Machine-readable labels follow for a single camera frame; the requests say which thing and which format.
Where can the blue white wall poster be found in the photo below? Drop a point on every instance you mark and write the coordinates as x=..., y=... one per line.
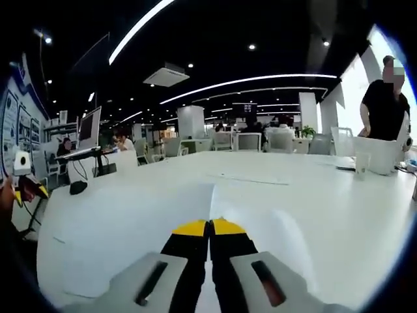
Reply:
x=19, y=120

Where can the long curved ceiling light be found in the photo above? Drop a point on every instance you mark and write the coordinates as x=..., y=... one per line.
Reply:
x=247, y=81

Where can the white table outlet cover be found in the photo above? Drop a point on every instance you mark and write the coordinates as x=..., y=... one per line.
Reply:
x=247, y=179

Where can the white storage shelf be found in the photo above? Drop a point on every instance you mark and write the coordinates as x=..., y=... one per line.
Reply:
x=62, y=125

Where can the pile of white printing papers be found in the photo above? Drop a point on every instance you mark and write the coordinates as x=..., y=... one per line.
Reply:
x=114, y=228

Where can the black pouch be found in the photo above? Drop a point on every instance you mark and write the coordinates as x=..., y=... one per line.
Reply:
x=78, y=187

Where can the black laptop stand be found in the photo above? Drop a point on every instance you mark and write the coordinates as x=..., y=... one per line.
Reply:
x=98, y=161

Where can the white side desk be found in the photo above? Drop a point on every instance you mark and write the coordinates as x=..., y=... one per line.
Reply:
x=120, y=161

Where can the monitor on stand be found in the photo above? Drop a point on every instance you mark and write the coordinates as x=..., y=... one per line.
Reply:
x=88, y=127

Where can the long straight ceiling light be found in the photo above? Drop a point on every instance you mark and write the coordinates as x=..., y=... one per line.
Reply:
x=137, y=28

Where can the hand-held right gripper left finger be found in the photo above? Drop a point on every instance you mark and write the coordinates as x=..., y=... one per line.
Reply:
x=130, y=287

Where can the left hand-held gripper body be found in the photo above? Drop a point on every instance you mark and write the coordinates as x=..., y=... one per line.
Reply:
x=21, y=164

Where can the white table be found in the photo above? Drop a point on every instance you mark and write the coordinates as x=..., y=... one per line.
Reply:
x=325, y=212

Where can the person's left hand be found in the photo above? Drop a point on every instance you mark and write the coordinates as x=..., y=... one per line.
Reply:
x=6, y=194

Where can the group of white office chairs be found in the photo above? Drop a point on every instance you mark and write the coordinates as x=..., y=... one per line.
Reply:
x=247, y=141

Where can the white printing paper sheet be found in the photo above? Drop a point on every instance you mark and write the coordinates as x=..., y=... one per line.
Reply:
x=228, y=208

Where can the small dark hanging screen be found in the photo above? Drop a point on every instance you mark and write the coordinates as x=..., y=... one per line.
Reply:
x=250, y=108

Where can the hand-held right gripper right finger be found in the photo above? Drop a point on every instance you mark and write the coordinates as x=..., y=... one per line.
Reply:
x=260, y=287

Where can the green potted plant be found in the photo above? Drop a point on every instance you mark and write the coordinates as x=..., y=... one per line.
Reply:
x=307, y=131

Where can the ceiling air conditioner unit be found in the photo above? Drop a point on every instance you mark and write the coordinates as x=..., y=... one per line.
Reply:
x=166, y=75

